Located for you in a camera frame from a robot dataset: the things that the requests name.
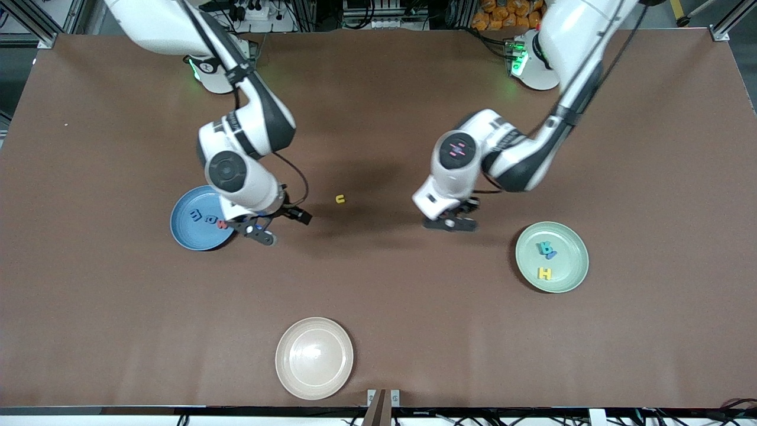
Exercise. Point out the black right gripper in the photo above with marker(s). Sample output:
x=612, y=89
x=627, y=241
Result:
x=288, y=210

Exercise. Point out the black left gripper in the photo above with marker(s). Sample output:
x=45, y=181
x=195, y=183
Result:
x=471, y=206

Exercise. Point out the red foam letter w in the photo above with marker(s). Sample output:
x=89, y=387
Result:
x=222, y=224

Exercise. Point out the teal foam letter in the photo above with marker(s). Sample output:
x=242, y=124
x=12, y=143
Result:
x=544, y=248

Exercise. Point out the blue foam letter a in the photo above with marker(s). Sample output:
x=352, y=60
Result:
x=210, y=219

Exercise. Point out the yellow foam letter H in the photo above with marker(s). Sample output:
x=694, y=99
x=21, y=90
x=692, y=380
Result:
x=544, y=273

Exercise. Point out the blue foam letter m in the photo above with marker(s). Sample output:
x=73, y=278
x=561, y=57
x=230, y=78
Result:
x=195, y=215

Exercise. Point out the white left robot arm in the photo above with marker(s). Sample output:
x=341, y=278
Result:
x=449, y=177

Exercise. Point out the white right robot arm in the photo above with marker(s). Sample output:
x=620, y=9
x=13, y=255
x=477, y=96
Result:
x=242, y=183

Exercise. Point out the light green plate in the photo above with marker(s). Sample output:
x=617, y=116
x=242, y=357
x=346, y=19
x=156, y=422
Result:
x=568, y=260

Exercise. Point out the blue plate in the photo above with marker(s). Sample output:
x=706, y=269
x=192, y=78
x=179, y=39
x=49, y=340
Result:
x=189, y=235

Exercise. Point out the beige plate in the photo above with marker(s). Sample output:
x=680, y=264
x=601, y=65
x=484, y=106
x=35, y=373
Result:
x=314, y=358

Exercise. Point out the orange objects pile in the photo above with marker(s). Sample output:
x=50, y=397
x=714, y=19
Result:
x=502, y=15

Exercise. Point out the white power strip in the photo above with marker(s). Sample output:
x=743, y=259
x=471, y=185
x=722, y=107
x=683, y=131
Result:
x=251, y=12

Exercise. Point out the brown wedge bar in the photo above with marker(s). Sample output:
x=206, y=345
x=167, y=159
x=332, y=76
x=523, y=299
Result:
x=378, y=414

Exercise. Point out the small metal table bracket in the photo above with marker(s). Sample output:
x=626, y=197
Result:
x=395, y=399

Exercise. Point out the aluminium frame post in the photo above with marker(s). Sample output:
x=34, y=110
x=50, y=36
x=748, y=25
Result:
x=47, y=40
x=720, y=34

